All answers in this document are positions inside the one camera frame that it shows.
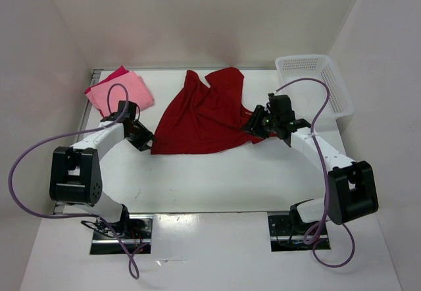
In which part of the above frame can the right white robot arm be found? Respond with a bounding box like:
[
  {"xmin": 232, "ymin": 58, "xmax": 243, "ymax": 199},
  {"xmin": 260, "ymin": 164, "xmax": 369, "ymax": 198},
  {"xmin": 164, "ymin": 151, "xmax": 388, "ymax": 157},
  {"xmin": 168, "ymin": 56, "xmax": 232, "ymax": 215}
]
[{"xmin": 242, "ymin": 105, "xmax": 379, "ymax": 234}]

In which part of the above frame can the light pink t shirt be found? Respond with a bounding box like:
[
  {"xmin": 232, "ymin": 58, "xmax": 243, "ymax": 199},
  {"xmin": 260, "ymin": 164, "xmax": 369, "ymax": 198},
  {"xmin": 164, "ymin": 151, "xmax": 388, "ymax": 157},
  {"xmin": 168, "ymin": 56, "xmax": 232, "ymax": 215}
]
[{"xmin": 86, "ymin": 71, "xmax": 155, "ymax": 117}]

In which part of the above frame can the dark red t shirt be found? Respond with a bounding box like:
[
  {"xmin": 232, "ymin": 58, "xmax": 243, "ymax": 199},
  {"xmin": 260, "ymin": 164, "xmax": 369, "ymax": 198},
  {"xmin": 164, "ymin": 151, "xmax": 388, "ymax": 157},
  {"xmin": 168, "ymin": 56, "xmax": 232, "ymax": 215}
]
[{"xmin": 151, "ymin": 67, "xmax": 262, "ymax": 155}]

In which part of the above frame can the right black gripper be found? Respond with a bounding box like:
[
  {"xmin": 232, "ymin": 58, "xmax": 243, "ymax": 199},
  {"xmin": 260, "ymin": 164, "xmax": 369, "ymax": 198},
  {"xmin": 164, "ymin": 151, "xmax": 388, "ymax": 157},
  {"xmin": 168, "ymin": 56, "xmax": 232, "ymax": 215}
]
[{"xmin": 240, "ymin": 104, "xmax": 280, "ymax": 139}]

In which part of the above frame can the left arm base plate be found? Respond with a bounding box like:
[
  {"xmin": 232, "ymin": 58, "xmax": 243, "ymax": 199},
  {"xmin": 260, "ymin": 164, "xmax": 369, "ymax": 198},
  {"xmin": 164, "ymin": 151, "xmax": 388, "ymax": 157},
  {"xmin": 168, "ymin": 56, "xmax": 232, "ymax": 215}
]
[{"xmin": 81, "ymin": 214, "xmax": 154, "ymax": 255}]

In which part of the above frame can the white plastic laundry basket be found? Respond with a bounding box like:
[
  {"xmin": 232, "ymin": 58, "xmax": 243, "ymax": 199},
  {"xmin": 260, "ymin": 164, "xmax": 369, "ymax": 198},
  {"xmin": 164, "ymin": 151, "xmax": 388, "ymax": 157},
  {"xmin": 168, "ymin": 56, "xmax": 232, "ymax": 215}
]
[{"xmin": 275, "ymin": 54, "xmax": 355, "ymax": 121}]

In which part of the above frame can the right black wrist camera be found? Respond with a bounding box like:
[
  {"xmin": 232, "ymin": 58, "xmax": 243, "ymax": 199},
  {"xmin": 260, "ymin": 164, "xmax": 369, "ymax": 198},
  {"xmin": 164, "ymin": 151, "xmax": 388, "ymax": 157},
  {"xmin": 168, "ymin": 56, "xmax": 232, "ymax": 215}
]
[{"xmin": 268, "ymin": 93, "xmax": 295, "ymax": 123}]

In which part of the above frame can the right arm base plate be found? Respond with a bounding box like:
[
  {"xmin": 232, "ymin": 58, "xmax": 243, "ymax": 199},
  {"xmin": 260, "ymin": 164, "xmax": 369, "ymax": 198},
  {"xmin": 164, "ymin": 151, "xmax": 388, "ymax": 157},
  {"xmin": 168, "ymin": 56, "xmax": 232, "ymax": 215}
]
[{"xmin": 267, "ymin": 213, "xmax": 315, "ymax": 252}]

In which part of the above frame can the magenta t shirt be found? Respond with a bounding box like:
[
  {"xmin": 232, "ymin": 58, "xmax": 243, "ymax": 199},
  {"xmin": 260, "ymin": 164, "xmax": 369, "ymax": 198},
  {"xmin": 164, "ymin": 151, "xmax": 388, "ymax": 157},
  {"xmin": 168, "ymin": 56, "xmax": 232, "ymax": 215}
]
[{"xmin": 84, "ymin": 65, "xmax": 129, "ymax": 95}]

